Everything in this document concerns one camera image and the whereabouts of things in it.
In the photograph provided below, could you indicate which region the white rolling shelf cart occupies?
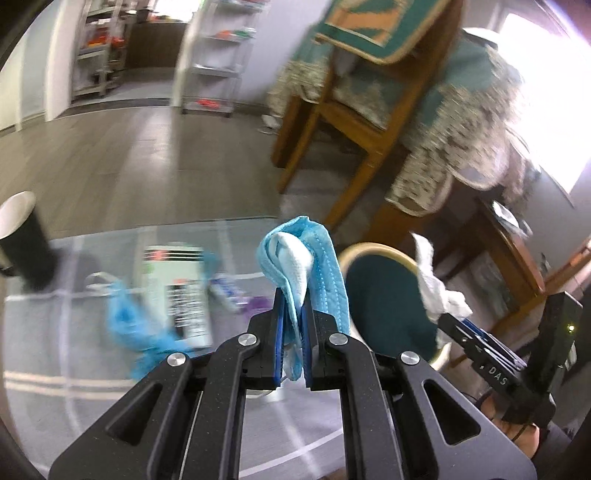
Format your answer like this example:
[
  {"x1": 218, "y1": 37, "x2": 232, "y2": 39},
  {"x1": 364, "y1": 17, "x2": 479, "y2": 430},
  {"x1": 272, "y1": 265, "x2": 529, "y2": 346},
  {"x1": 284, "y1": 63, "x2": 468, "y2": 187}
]
[{"x1": 180, "y1": 1, "x2": 270, "y2": 117}]

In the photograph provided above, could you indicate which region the blue white blister pack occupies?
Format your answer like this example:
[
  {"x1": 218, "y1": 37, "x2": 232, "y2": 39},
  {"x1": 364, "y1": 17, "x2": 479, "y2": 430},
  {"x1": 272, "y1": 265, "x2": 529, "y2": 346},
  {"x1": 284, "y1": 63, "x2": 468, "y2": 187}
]
[{"x1": 208, "y1": 275, "x2": 250, "y2": 313}]

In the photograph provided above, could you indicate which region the blue plastic glove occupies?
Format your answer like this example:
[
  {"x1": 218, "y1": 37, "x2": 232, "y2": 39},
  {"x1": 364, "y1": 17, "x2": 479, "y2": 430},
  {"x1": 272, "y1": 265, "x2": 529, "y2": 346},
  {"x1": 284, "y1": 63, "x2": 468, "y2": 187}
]
[{"x1": 106, "y1": 280, "x2": 197, "y2": 380}]

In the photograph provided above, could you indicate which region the grey metal shelf rack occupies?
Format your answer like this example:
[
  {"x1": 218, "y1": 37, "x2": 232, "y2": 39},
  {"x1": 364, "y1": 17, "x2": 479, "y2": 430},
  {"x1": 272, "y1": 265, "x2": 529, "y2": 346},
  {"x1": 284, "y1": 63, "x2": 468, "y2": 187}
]
[{"x1": 71, "y1": 0, "x2": 137, "y2": 101}]

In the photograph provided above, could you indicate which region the black mug white inside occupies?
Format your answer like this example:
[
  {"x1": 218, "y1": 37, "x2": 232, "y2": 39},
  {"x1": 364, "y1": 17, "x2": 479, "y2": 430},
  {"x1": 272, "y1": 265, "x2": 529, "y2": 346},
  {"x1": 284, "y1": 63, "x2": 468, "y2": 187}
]
[{"x1": 0, "y1": 191, "x2": 58, "y2": 291}]

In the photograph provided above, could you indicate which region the teal trash bin tan rim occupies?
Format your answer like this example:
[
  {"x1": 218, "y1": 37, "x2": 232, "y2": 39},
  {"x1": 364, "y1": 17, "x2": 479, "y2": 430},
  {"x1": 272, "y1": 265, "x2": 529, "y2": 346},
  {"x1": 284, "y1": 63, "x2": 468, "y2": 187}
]
[{"x1": 339, "y1": 242, "x2": 451, "y2": 370}]

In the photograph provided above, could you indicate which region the white tissue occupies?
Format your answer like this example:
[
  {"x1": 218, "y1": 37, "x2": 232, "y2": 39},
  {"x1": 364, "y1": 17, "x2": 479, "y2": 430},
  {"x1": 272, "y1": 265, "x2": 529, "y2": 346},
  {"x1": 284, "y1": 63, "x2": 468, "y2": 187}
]
[{"x1": 412, "y1": 233, "x2": 473, "y2": 325}]

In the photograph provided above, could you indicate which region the blue surgical face mask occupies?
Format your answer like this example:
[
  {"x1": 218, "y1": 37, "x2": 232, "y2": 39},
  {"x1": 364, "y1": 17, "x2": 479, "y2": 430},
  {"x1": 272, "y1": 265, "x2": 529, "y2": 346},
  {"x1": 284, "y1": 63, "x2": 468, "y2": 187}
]
[{"x1": 256, "y1": 216, "x2": 349, "y2": 381}]

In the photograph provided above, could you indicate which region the purple plastic wrapper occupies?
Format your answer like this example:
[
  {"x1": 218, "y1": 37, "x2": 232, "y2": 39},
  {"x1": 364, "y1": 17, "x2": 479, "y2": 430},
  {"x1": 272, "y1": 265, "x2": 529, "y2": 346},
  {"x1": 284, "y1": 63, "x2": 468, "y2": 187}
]
[{"x1": 243, "y1": 296, "x2": 273, "y2": 319}]

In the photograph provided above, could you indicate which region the white medicine box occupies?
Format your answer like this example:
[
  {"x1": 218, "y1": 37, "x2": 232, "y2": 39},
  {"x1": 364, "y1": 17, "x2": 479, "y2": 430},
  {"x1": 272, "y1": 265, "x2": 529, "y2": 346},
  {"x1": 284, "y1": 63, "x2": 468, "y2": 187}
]
[{"x1": 141, "y1": 244, "x2": 213, "y2": 350}]

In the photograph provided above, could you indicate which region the grey plaid ottoman cover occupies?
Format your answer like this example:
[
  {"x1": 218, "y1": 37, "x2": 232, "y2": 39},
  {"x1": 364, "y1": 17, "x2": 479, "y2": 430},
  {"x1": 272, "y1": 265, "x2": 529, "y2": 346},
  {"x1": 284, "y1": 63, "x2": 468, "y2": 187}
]
[{"x1": 1, "y1": 217, "x2": 345, "y2": 479}]

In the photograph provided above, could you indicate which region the lace tablecloth table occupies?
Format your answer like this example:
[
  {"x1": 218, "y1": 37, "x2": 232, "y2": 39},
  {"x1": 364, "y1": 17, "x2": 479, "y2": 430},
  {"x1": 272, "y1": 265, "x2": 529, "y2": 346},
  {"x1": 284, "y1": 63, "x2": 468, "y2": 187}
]
[{"x1": 267, "y1": 24, "x2": 527, "y2": 217}]

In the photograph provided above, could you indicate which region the white power strip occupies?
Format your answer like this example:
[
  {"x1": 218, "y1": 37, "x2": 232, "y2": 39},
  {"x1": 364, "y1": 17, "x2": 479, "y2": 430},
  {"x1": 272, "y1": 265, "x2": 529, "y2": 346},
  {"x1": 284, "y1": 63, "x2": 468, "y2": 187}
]
[{"x1": 257, "y1": 114, "x2": 283, "y2": 135}]

